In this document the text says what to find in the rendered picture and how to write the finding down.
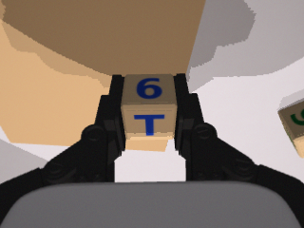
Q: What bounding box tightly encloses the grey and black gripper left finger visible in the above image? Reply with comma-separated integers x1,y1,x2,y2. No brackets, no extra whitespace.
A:
0,74,126,224

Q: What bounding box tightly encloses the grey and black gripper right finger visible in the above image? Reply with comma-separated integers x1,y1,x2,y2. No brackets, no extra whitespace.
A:
173,73,304,228

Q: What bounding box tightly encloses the wooden letter block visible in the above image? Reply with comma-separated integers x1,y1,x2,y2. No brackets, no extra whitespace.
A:
121,74,178,141
278,101,304,158

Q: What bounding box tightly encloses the tan flat mat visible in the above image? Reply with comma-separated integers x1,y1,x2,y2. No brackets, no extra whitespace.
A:
0,0,206,146

